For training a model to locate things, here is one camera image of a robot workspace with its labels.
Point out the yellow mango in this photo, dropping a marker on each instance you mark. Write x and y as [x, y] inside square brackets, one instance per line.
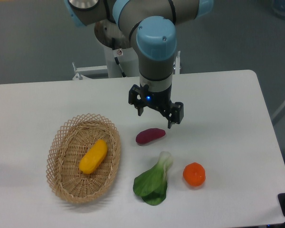
[94, 157]

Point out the woven wicker basket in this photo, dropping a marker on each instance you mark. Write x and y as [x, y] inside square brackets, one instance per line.
[72, 141]

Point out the green bok choy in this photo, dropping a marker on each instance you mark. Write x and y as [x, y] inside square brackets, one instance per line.
[152, 184]

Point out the purple sweet potato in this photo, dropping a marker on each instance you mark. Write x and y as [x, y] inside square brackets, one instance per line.
[149, 135]

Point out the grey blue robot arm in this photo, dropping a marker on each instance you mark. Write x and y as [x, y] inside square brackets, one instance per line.
[149, 26]

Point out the orange tangerine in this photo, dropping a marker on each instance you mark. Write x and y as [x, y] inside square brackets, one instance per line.
[194, 174]

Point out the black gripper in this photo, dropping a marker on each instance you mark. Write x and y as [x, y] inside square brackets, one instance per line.
[141, 96]

